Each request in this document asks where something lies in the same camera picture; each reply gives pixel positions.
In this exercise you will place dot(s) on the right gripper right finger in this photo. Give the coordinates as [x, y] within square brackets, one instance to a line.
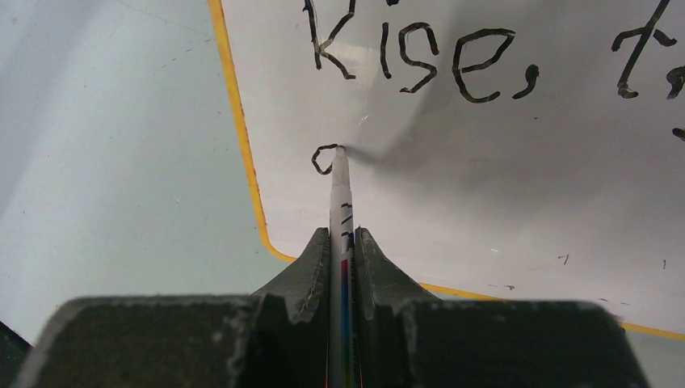
[408, 337]

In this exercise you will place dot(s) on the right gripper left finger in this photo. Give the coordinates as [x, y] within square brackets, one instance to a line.
[274, 337]

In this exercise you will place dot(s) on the black whiteboard marker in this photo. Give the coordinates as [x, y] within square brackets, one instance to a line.
[341, 370]

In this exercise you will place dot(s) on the yellow framed whiteboard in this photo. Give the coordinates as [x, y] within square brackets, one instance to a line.
[498, 149]

